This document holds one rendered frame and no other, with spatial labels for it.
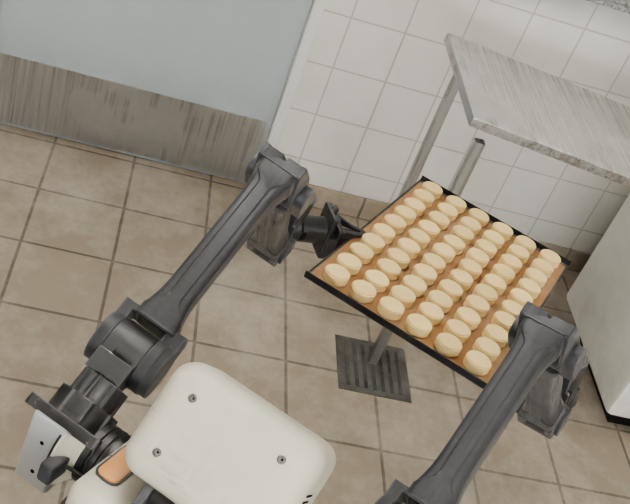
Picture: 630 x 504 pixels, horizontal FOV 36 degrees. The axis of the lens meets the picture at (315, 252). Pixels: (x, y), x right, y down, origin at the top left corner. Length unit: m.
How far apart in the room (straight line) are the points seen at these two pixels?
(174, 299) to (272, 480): 0.35
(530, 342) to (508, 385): 0.07
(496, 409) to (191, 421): 0.42
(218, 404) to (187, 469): 0.08
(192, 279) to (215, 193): 2.40
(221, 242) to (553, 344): 0.48
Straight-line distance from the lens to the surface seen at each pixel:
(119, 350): 1.32
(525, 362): 1.35
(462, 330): 1.86
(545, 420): 1.74
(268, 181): 1.44
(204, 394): 1.13
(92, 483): 1.20
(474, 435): 1.30
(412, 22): 3.50
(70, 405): 1.29
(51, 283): 3.18
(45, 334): 3.02
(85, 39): 3.60
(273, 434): 1.11
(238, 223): 1.40
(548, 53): 3.64
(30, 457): 1.31
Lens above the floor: 2.12
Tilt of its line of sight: 36 degrees down
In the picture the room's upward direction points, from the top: 22 degrees clockwise
